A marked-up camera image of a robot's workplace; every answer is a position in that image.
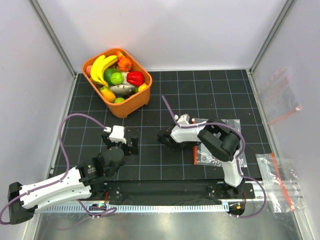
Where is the small orange pumpkin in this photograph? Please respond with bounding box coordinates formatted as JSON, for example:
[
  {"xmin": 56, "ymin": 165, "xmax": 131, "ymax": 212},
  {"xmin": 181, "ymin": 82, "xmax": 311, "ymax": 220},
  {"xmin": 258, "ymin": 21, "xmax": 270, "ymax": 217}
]
[{"xmin": 117, "ymin": 57, "xmax": 133, "ymax": 72}]

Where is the grey beige fish toy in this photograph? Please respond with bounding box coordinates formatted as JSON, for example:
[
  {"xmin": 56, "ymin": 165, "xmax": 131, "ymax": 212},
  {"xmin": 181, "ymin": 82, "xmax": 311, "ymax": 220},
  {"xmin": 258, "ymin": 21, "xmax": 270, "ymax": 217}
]
[{"xmin": 109, "ymin": 84, "xmax": 135, "ymax": 96}]

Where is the orange yellow mango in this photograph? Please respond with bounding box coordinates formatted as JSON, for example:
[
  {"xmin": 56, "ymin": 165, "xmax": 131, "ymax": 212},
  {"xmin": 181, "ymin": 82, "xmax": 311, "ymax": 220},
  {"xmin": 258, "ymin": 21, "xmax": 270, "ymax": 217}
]
[{"xmin": 99, "ymin": 86, "xmax": 116, "ymax": 103}]

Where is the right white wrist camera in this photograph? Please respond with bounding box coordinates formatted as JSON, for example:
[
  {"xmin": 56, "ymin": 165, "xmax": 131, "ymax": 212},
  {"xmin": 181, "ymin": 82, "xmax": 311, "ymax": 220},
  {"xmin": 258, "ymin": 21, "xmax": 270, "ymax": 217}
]
[{"xmin": 174, "ymin": 114, "xmax": 190, "ymax": 125}]

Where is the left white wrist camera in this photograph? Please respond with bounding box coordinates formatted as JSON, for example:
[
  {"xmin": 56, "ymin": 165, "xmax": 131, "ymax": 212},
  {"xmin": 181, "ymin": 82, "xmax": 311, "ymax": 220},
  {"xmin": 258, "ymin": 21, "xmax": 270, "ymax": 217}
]
[{"xmin": 108, "ymin": 125, "xmax": 127, "ymax": 144}]

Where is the black grid mat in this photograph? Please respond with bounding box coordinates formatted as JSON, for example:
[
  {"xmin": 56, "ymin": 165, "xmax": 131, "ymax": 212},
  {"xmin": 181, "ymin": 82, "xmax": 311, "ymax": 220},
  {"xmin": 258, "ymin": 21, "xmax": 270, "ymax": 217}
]
[{"xmin": 49, "ymin": 69, "xmax": 271, "ymax": 181}]

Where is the green lime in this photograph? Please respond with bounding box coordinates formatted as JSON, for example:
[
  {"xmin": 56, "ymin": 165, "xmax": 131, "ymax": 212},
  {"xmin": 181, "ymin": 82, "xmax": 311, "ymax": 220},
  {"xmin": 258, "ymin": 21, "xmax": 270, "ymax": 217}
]
[{"xmin": 114, "ymin": 97, "xmax": 125, "ymax": 104}]

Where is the slotted cable duct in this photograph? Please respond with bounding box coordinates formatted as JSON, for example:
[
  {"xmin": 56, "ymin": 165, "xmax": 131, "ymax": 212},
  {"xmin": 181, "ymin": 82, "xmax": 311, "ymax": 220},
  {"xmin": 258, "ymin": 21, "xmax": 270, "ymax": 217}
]
[{"xmin": 42, "ymin": 202, "xmax": 229, "ymax": 214}]

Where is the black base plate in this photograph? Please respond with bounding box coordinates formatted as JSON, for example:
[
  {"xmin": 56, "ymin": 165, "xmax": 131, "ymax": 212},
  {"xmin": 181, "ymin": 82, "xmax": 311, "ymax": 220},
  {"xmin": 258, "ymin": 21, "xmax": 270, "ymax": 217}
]
[{"xmin": 76, "ymin": 178, "xmax": 256, "ymax": 206}]

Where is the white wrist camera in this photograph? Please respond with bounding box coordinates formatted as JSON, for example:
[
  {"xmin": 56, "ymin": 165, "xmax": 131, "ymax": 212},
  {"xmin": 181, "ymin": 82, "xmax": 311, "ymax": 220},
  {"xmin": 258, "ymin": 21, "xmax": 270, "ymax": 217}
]
[
  {"xmin": 108, "ymin": 125, "xmax": 127, "ymax": 144},
  {"xmin": 174, "ymin": 114, "xmax": 190, "ymax": 125}
]

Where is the light green round fruit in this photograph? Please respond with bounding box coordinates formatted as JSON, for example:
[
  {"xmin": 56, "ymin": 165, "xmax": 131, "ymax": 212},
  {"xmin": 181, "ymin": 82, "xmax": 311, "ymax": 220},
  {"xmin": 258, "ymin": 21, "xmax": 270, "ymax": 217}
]
[{"xmin": 110, "ymin": 72, "xmax": 125, "ymax": 85}]

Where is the pink peach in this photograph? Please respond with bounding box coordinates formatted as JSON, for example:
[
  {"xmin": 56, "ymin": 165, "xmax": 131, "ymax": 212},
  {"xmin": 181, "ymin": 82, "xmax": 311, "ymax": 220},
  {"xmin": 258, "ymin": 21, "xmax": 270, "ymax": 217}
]
[{"xmin": 85, "ymin": 65, "xmax": 92, "ymax": 78}]

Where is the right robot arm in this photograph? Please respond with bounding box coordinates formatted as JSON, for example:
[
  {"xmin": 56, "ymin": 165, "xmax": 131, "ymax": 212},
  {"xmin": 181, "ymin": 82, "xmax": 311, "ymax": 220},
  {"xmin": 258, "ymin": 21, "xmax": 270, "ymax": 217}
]
[{"xmin": 157, "ymin": 114, "xmax": 245, "ymax": 198}]

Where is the green bell pepper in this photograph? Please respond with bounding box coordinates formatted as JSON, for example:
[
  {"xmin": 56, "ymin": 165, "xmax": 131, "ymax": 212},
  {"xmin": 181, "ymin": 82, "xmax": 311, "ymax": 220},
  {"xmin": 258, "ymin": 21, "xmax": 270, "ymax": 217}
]
[{"xmin": 103, "ymin": 68, "xmax": 118, "ymax": 87}]

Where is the clear zip bag red zipper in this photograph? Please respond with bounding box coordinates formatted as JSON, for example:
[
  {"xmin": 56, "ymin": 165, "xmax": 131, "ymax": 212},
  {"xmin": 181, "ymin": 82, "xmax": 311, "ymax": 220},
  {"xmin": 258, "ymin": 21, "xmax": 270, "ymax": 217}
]
[{"xmin": 191, "ymin": 118, "xmax": 248, "ymax": 168}]

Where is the yellow lemon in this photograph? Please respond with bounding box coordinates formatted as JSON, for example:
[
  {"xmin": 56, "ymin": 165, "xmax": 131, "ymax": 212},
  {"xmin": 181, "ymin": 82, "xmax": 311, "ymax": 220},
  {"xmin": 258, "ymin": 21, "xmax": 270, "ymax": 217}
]
[{"xmin": 138, "ymin": 83, "xmax": 148, "ymax": 92}]

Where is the yellow banana bunch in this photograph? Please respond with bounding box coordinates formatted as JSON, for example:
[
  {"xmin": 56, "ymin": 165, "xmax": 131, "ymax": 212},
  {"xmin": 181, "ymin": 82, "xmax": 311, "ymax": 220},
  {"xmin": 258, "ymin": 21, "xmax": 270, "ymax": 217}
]
[{"xmin": 90, "ymin": 55, "xmax": 118, "ymax": 87}]

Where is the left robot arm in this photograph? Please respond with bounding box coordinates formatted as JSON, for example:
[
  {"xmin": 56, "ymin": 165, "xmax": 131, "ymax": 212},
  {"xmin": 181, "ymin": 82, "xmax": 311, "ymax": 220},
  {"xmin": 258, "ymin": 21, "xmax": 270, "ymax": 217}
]
[{"xmin": 7, "ymin": 135, "xmax": 139, "ymax": 225}]

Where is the red bell pepper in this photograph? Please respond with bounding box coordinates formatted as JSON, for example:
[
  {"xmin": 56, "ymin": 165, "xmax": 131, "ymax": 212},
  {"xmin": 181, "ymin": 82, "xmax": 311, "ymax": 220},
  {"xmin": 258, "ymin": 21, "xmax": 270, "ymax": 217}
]
[{"xmin": 126, "ymin": 71, "xmax": 144, "ymax": 87}]

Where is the spare zip bags pile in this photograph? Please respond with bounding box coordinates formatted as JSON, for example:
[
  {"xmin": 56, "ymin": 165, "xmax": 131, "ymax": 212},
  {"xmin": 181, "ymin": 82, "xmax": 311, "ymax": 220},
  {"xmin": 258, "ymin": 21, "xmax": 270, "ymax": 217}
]
[{"xmin": 255, "ymin": 153, "xmax": 307, "ymax": 214}]

